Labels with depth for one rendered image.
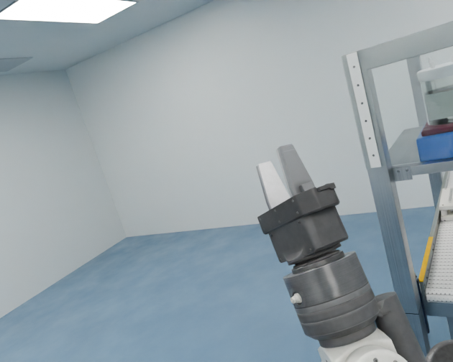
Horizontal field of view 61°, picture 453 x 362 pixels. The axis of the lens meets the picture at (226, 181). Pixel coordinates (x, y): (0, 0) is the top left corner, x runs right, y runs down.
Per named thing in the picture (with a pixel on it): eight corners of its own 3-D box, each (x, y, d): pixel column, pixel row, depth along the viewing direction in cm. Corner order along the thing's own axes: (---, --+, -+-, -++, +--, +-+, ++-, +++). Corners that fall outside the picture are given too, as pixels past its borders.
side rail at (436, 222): (425, 290, 128) (423, 281, 128) (419, 290, 129) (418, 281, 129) (450, 171, 233) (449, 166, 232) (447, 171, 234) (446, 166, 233)
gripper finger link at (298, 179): (293, 145, 46) (313, 192, 45) (271, 150, 45) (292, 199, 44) (300, 139, 45) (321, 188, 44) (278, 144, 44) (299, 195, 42)
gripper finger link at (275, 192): (254, 164, 49) (272, 210, 48) (274, 159, 50) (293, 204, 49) (249, 169, 50) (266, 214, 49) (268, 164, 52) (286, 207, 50)
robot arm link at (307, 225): (294, 206, 54) (328, 290, 51) (235, 225, 49) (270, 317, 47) (354, 174, 43) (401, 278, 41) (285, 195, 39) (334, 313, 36)
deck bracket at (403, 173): (412, 179, 117) (409, 166, 116) (395, 182, 120) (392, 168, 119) (413, 179, 117) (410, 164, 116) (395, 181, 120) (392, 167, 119)
